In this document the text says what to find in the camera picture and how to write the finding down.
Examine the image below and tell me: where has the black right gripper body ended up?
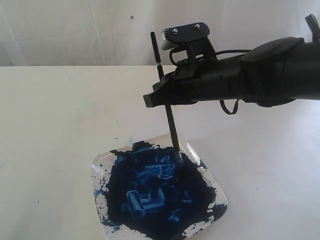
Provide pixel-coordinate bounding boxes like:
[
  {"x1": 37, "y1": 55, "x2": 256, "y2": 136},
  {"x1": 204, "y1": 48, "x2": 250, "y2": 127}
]
[{"x1": 173, "y1": 49, "x2": 249, "y2": 102}]

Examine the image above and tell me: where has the black paintbrush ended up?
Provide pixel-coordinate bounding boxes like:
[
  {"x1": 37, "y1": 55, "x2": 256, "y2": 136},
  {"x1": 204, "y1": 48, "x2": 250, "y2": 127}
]
[{"x1": 150, "y1": 31, "x2": 185, "y2": 181}]

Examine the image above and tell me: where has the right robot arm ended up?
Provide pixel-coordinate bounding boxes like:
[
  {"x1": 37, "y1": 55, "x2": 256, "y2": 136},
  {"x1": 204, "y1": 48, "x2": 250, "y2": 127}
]
[{"x1": 143, "y1": 37, "x2": 320, "y2": 108}]

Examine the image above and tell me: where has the white plate with blue paint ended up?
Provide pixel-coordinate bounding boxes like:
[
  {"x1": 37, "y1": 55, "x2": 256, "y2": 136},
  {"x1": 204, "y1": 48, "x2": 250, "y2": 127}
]
[{"x1": 90, "y1": 134, "x2": 228, "y2": 240}]

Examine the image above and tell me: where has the white curtain backdrop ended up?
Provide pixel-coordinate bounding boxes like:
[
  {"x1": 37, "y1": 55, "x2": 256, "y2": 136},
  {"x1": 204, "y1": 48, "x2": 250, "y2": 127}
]
[{"x1": 0, "y1": 0, "x2": 320, "y2": 67}]

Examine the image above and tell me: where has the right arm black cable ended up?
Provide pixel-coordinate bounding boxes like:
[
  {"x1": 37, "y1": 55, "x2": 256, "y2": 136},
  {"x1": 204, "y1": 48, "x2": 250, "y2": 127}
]
[{"x1": 168, "y1": 46, "x2": 251, "y2": 116}]

